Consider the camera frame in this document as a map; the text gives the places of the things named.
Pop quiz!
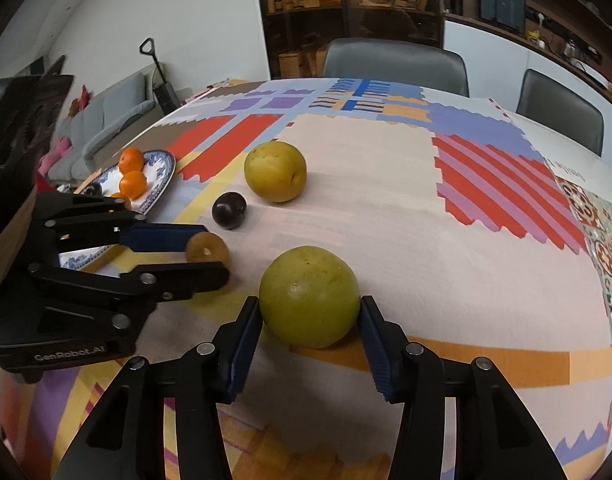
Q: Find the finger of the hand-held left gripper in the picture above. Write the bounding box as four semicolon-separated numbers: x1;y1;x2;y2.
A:
28;260;231;331
30;192;214;266

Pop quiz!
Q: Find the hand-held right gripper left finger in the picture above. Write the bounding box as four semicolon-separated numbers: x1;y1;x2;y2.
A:
50;296;264;480

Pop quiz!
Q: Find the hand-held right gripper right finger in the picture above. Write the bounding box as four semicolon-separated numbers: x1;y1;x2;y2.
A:
358;295;569;480

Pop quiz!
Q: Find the small brown fruit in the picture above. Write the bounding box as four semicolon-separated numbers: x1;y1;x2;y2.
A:
186;231;231;265

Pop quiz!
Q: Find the blue rimmed white plate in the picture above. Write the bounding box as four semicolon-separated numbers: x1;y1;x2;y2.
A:
58;149;177;273

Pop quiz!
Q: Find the large green pear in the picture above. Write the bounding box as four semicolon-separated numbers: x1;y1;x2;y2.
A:
259;245;361;350

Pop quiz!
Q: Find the grey sofa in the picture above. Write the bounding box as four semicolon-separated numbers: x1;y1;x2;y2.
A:
36;71;159;183

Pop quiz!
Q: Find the yellow pear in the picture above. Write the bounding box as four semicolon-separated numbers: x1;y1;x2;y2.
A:
244;141;307;204

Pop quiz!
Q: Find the pink plush toy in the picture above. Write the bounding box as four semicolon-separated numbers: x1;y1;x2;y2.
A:
38;137;71;173

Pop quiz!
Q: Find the black stick vacuum cleaner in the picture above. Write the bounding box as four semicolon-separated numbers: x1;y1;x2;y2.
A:
138;37;183;116

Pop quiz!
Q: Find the red plush toy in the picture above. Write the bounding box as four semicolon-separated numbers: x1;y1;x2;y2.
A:
68;85;94;118

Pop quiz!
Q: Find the grey dining chair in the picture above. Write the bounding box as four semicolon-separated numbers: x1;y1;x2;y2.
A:
515;69;605;157
322;37;470;98

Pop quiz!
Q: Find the dark glass door cabinet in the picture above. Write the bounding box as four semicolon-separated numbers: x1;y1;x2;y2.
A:
253;0;445;80

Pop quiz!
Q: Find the white lower cabinet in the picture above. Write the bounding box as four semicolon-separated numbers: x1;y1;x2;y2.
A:
443;12;612;161

